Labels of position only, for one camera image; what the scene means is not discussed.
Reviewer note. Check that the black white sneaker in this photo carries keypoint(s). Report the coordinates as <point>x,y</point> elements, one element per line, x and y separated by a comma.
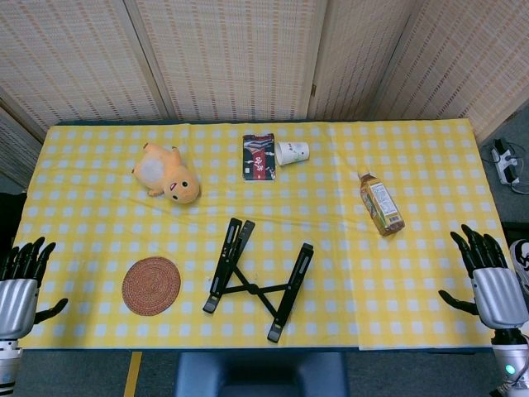
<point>521,260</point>

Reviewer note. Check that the yellow white checkered tablecloth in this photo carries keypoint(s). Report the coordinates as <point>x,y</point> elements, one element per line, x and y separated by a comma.
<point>434,165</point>

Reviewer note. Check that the white paper cup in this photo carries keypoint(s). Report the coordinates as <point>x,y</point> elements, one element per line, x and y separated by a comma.
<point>293,153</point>

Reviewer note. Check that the woven bamboo screen panel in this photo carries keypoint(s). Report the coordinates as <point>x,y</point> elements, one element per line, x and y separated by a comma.
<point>62,62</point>
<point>231,58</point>
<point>355,58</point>
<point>12,140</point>
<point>467,62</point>

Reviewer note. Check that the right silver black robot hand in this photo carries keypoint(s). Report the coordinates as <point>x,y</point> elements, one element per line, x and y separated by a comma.
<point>498,295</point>

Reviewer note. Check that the orange plush animal toy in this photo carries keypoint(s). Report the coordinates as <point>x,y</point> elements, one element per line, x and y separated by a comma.
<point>182,184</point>

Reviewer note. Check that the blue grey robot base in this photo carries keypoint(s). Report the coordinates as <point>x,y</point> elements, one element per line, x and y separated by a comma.
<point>256,376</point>

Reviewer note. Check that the yellow floor tape strip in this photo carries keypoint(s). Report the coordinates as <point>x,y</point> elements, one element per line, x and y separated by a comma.
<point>133,372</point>

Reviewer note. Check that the plastic tea bottle yellow label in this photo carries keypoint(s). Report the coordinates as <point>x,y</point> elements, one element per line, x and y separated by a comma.
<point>382,204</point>

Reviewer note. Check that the round brown woven coaster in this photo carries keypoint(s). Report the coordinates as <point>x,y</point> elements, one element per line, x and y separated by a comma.
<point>151,286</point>

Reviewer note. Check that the white power strip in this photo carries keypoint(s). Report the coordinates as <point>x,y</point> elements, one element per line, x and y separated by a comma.
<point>505,163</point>

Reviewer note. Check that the black folding laptop stand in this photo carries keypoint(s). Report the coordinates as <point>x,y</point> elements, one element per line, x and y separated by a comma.
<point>253,289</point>

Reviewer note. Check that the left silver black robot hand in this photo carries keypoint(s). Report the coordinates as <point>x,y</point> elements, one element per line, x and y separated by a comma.
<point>16,302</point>

